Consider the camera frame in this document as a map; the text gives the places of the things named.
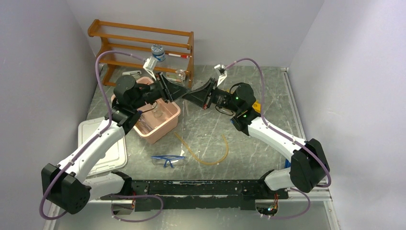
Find blue tool by wall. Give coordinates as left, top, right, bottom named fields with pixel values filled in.
left=284, top=159, right=291, bottom=168

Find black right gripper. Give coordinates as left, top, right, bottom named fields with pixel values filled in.
left=183, top=78, right=241, bottom=113

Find green small box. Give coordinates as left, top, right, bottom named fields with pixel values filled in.
left=166, top=72, right=179, bottom=81

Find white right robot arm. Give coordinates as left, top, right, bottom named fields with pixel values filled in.
left=183, top=78, right=329, bottom=198

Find small glass jar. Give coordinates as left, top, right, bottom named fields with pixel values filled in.
left=152, top=103, right=163, bottom=119

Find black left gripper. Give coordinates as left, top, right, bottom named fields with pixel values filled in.
left=131, top=72, right=191, bottom=109

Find clear glass flask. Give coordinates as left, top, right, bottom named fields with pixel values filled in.
left=175, top=69, right=186, bottom=84

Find wooden shelf rack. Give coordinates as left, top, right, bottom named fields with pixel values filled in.
left=87, top=19, right=194, bottom=87

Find yellow test tube rack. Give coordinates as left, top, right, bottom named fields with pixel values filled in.
left=252, top=100, right=261, bottom=114

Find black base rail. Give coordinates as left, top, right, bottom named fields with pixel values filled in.
left=101, top=178, right=289, bottom=211

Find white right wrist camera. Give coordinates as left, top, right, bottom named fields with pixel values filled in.
left=214, top=64, right=227, bottom=86

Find blue white jar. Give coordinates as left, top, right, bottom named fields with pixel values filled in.
left=151, top=44, right=166, bottom=62

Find white tub lid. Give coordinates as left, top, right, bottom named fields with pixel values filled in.
left=78, top=117, right=128, bottom=177

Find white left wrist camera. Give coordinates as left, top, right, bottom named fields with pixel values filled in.
left=143, top=56, right=157, bottom=81

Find pink plastic tub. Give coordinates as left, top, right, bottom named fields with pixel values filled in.
left=112, top=75, right=180, bottom=144

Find blue safety glasses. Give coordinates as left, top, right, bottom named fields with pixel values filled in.
left=151, top=155, right=186, bottom=168

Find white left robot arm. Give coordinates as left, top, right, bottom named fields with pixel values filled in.
left=39, top=72, right=191, bottom=219

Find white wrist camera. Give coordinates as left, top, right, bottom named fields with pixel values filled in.
left=143, top=56, right=157, bottom=81
left=214, top=64, right=227, bottom=86

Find red white marker pen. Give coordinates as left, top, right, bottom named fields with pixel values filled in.
left=168, top=53, right=189, bottom=59

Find amber rubber tubing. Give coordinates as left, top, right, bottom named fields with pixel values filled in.
left=173, top=131, right=230, bottom=166

